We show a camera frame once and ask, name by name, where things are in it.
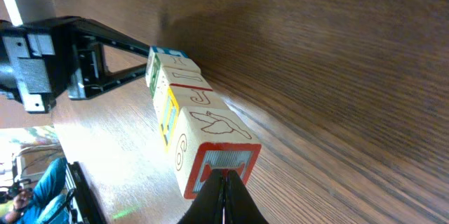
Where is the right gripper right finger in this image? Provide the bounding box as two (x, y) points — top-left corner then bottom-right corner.
(224, 170), (268, 224)

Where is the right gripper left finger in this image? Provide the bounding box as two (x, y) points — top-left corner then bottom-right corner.
(177, 169), (225, 224)

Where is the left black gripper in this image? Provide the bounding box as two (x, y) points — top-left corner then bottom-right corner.
(1, 16), (149, 114)

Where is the leaf picture wooden block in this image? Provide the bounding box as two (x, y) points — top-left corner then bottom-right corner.
(145, 45), (190, 88)

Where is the green letter R block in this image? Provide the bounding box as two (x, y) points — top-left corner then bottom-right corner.
(149, 55), (201, 97)

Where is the plain white wooden block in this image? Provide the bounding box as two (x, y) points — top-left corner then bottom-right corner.
(169, 109), (262, 199)

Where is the yellow letter wooden block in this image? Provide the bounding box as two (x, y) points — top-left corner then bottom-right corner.
(159, 84), (229, 152)

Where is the person in blue clothes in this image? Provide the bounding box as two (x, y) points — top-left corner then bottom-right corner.
(1, 157), (67, 223)

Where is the black base bracket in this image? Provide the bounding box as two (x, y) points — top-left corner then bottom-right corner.
(65, 162), (107, 224)

